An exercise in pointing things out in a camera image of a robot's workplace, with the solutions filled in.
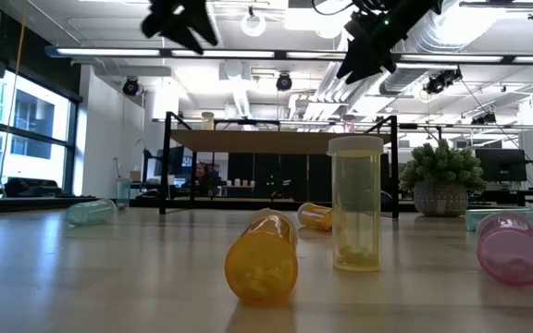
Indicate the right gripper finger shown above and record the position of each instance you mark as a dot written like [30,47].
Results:
[382,60]
[353,67]

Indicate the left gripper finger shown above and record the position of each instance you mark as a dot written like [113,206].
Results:
[204,30]
[188,39]

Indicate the yellow medicine bottle white cap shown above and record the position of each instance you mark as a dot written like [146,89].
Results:
[355,208]
[207,121]

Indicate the orange medicine bottle white cap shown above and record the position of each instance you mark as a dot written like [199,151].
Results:
[262,263]
[315,216]

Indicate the black ceiling spotlight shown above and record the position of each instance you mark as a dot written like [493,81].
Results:
[284,82]
[442,81]
[484,119]
[130,86]

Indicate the long ceiling light strip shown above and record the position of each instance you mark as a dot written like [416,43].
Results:
[109,52]

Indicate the black cabinet row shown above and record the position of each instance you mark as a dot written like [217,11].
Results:
[322,178]

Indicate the green faux plant grey pot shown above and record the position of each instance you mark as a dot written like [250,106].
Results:
[440,166]

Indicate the black computer monitor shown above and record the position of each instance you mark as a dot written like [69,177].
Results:
[501,164]
[176,162]

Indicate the hanging black light bar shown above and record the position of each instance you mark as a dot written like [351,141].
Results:
[498,3]

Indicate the person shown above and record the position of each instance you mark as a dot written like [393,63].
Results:
[202,176]

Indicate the cardboard box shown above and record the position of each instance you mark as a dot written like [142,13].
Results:
[135,176]

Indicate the large black-framed window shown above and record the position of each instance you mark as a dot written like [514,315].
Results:
[35,139]

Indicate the black couch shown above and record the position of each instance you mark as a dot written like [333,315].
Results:
[30,187]

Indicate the silver ventilation duct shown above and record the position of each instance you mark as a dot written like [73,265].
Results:
[410,74]

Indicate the wooden shelf black metal frame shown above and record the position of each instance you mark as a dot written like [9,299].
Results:
[271,141]

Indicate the black aluminium table frame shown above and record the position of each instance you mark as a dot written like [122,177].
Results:
[40,202]

